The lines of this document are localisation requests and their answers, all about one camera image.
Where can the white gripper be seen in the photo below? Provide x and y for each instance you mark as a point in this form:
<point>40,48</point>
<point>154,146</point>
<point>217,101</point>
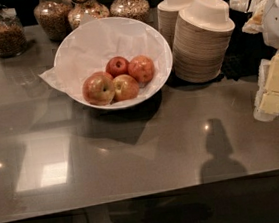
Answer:
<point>277,22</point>

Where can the back red apple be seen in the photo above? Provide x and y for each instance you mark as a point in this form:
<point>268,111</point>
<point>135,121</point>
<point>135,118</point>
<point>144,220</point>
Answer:
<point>117,66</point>

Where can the large white bowl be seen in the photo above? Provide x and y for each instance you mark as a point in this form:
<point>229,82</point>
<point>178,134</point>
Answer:
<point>110,33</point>

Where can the white paper bowl liner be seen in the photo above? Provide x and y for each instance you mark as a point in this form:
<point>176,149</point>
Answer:
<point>89,52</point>

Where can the black cutlery holder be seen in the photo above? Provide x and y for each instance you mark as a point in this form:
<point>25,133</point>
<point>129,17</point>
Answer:
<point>245,51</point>

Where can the front stack of paper bowls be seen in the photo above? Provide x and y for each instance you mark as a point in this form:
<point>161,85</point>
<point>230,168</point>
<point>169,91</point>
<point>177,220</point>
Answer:
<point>202,34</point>

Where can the stack of paper bowls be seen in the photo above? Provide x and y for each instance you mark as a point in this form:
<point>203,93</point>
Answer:
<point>202,34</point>
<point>168,11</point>

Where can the rear stack of paper bowls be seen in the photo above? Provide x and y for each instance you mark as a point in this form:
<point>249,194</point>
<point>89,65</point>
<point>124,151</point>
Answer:
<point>168,11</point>

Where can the glass cereal jar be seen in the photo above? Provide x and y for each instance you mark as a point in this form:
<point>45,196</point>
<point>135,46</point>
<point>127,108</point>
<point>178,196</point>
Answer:
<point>12,35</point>
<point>83,9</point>
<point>133,9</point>
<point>51,15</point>

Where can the far left glass cereal jar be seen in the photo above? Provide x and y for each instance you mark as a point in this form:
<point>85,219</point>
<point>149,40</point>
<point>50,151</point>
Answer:
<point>12,35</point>

